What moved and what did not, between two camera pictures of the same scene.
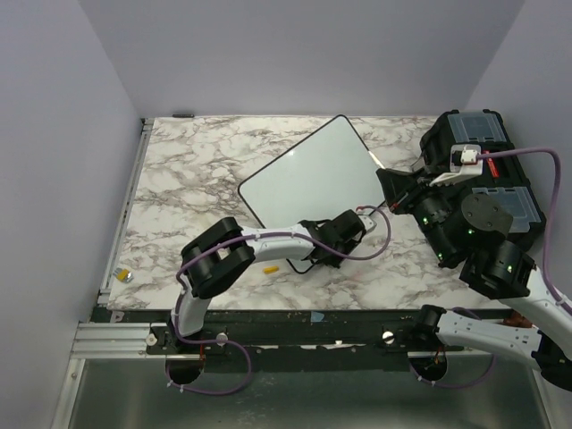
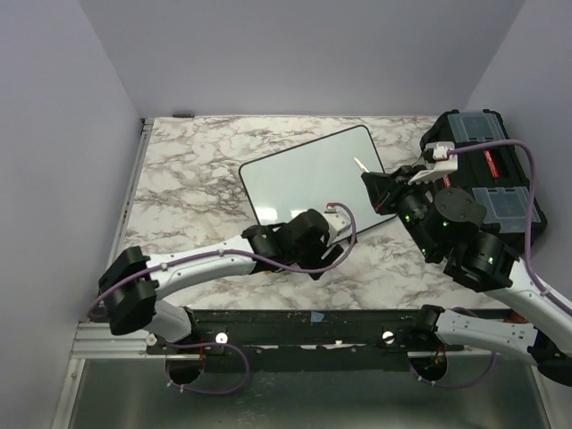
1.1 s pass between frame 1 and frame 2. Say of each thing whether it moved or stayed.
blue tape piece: stayed
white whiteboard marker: moved
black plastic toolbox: stayed
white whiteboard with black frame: moved
